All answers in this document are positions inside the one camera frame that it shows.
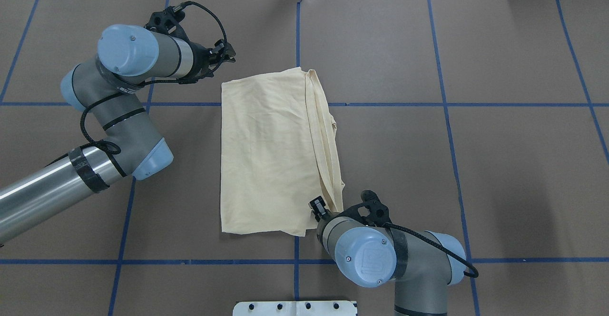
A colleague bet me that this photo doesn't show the cream long-sleeve printed shirt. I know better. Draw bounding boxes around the cream long-sleeve printed shirt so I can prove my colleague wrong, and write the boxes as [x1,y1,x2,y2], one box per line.
[220,67,344,237]

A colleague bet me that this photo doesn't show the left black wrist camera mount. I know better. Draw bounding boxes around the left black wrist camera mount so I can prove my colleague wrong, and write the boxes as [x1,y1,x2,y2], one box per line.
[144,4,189,41]

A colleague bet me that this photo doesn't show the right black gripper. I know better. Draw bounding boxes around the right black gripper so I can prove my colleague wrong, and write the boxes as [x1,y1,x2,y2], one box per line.
[309,196,341,226]

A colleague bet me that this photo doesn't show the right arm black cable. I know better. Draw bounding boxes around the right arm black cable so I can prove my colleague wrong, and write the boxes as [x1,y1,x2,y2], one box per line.
[385,223,479,278]

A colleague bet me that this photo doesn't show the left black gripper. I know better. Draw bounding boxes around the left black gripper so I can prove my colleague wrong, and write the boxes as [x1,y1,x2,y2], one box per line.
[189,41,236,81]

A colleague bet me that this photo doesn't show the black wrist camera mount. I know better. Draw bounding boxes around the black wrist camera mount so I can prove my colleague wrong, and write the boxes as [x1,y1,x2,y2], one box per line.
[341,190,392,227]
[144,4,189,41]

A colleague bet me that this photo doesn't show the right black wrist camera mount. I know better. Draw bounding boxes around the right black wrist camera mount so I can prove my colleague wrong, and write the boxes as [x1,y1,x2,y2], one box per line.
[341,190,392,227]

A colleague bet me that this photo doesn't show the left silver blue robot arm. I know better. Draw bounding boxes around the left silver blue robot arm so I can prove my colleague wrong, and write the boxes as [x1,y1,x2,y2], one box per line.
[1,25,236,244]

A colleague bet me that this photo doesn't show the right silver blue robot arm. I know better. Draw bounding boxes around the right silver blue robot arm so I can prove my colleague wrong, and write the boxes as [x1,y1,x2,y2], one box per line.
[309,190,479,316]

